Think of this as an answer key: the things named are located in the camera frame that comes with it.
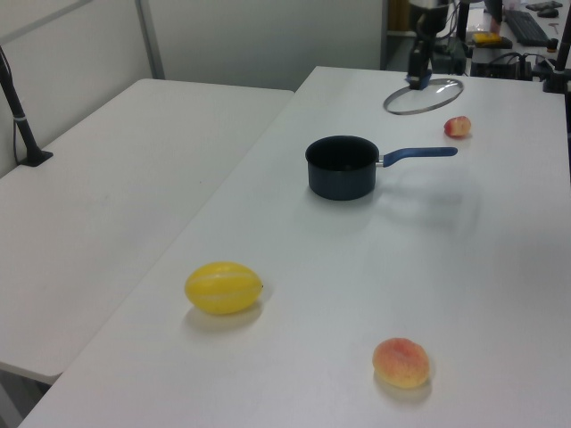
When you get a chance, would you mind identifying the red wax apple fruit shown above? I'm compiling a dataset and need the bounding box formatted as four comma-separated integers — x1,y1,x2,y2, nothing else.
443,116,473,138

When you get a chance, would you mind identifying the yellow striped melon toy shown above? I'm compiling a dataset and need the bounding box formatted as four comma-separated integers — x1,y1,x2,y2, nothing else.
184,261,263,317

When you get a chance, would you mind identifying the dark saucepan with blue handle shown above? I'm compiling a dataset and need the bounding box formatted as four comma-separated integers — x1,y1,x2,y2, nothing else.
304,136,459,202

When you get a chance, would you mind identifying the black camera pole with base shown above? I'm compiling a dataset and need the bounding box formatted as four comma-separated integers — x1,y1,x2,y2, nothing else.
0,44,54,169

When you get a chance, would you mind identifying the black pole with table clamp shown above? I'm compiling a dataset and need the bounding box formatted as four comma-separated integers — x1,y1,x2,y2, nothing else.
541,17,571,95

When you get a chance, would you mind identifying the glass lid with blue knob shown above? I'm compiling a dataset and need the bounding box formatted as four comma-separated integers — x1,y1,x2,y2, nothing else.
383,71,465,116

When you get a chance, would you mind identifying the black vertical stand pole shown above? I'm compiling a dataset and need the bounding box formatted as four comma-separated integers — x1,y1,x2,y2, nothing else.
454,0,470,75

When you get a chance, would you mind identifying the black computer case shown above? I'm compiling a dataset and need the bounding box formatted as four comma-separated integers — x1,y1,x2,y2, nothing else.
469,45,537,80

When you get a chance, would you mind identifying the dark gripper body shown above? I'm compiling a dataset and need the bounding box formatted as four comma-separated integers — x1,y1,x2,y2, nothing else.
412,6,449,45

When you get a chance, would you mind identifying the orange peach toy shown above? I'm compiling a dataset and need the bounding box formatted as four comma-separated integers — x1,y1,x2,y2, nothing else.
372,337,431,389

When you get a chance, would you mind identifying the black keyboard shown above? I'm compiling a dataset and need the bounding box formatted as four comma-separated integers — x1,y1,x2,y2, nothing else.
505,9,548,45

